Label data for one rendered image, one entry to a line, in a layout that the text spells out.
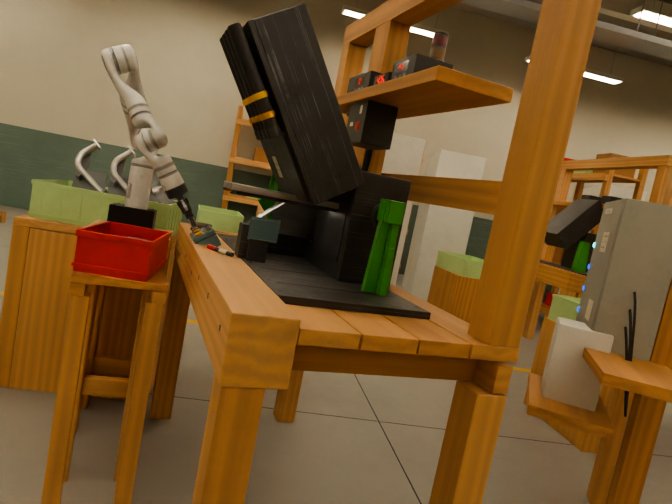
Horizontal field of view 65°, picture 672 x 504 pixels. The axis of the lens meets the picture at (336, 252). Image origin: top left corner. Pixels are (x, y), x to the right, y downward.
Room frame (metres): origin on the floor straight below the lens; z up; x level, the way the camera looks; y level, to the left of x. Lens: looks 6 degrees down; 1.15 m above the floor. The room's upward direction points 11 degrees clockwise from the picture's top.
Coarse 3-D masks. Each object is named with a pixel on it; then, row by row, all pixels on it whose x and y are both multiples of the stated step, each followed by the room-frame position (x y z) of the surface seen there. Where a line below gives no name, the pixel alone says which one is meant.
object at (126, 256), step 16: (96, 224) 1.64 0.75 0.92; (112, 224) 1.77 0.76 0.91; (80, 240) 1.47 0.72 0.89; (96, 240) 1.48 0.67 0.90; (112, 240) 1.48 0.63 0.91; (128, 240) 1.49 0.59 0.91; (144, 240) 1.74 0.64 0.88; (160, 240) 1.61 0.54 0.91; (80, 256) 1.47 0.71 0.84; (96, 256) 1.48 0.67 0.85; (112, 256) 1.49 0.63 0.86; (128, 256) 1.50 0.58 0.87; (144, 256) 1.50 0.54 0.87; (160, 256) 1.68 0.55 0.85; (96, 272) 1.48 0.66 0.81; (112, 272) 1.49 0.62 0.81; (128, 272) 1.49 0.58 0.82; (144, 272) 1.50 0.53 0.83
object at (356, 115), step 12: (360, 108) 1.93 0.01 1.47; (372, 108) 1.89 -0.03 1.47; (384, 108) 1.90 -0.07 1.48; (396, 108) 1.92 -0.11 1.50; (348, 120) 2.03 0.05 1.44; (360, 120) 1.91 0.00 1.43; (372, 120) 1.89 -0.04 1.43; (384, 120) 1.91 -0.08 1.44; (348, 132) 2.00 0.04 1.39; (360, 132) 1.89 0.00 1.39; (372, 132) 1.89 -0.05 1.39; (384, 132) 1.91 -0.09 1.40; (360, 144) 1.95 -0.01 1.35; (372, 144) 1.90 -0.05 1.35; (384, 144) 1.91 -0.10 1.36
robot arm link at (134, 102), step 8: (104, 56) 1.81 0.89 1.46; (112, 56) 1.82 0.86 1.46; (104, 64) 1.83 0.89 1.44; (112, 64) 1.82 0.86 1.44; (112, 72) 1.81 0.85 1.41; (120, 72) 1.85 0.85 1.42; (112, 80) 1.82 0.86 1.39; (120, 80) 1.81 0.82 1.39; (120, 88) 1.80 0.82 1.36; (128, 88) 1.81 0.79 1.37; (120, 96) 1.83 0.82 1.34; (128, 96) 1.80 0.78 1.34; (136, 96) 1.80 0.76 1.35; (128, 104) 1.80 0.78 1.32; (136, 104) 1.79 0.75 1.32; (144, 104) 1.81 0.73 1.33; (128, 112) 1.80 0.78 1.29; (136, 112) 1.78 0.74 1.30
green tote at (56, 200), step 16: (32, 192) 2.38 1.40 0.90; (48, 192) 2.39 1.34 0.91; (64, 192) 2.39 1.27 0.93; (80, 192) 2.40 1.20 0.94; (96, 192) 2.41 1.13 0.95; (32, 208) 2.38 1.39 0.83; (48, 208) 2.39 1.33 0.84; (64, 208) 2.40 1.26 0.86; (80, 208) 2.40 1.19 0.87; (96, 208) 2.42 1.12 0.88; (160, 208) 2.45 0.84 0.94; (176, 208) 2.66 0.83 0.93; (80, 224) 2.41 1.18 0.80; (160, 224) 2.46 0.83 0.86; (176, 224) 2.73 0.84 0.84
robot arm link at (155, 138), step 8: (144, 112) 1.79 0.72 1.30; (136, 120) 1.78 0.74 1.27; (144, 120) 1.78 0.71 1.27; (152, 120) 1.79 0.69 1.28; (152, 128) 1.78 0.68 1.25; (160, 128) 1.80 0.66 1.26; (144, 136) 1.77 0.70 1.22; (152, 136) 1.77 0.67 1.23; (160, 136) 1.77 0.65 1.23; (152, 144) 1.77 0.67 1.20; (160, 144) 1.78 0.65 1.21
